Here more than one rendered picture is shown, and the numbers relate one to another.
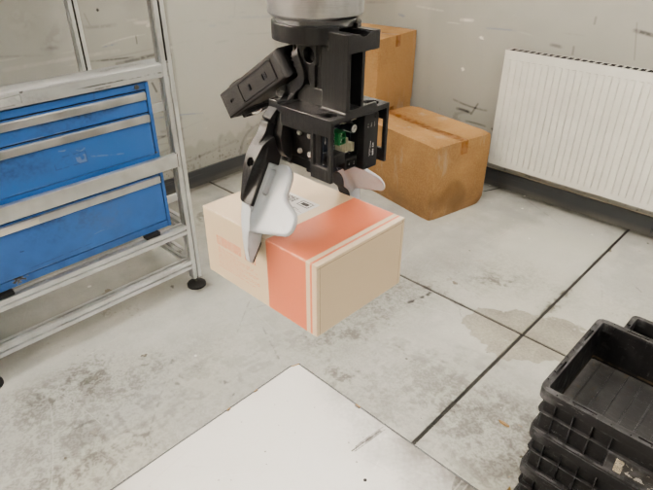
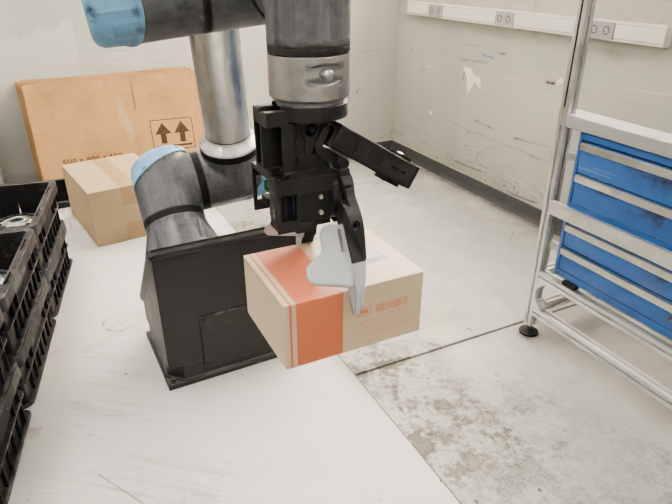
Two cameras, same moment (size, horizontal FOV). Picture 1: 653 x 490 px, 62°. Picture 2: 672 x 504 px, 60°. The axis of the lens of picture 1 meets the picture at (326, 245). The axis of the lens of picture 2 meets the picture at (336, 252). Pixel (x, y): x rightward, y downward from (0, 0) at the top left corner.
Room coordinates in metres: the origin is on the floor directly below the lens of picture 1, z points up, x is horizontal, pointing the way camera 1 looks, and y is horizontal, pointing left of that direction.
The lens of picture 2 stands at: (0.67, -0.50, 1.41)
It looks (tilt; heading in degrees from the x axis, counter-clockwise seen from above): 27 degrees down; 110
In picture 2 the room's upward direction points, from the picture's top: straight up
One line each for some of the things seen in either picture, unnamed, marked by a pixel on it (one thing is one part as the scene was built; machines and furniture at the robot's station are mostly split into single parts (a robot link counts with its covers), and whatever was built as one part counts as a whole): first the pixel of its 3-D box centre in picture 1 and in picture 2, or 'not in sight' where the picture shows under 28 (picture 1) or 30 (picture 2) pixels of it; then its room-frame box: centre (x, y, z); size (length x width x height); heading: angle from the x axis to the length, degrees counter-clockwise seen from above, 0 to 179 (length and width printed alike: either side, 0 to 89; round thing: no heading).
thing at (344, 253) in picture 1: (302, 244); (331, 292); (0.47, 0.02, 1.08); 0.16 x 0.12 x 0.07; 46
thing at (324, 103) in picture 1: (323, 97); (304, 163); (0.45, 0.00, 1.23); 0.09 x 0.08 x 0.12; 46
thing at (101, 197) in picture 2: not in sight; (117, 196); (-0.50, 0.82, 0.78); 0.30 x 0.22 x 0.16; 145
